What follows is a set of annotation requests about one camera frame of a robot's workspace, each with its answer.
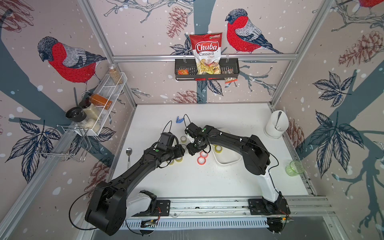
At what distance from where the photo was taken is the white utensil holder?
0.95m

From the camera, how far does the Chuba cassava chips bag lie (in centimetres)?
81

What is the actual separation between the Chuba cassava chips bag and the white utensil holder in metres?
0.46
